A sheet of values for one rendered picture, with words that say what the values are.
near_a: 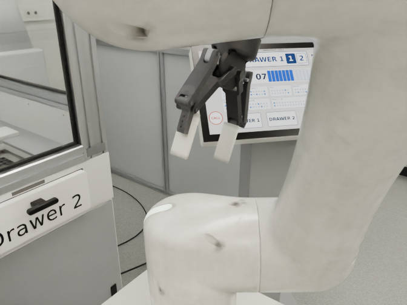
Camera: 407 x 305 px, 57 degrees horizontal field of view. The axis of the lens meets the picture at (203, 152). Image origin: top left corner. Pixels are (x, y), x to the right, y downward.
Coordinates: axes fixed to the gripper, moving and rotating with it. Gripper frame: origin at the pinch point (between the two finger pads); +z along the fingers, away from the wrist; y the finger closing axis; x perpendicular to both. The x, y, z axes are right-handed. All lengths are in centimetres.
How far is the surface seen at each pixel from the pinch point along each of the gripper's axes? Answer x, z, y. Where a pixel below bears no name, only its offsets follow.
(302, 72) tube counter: 9, -27, 61
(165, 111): 118, -2, 141
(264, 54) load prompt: 21, -29, 54
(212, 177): 77, 30, 154
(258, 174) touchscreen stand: 15, 8, 65
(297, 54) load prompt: 13, -33, 61
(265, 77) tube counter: 17, -22, 53
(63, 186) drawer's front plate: 40.2, 20.5, 8.7
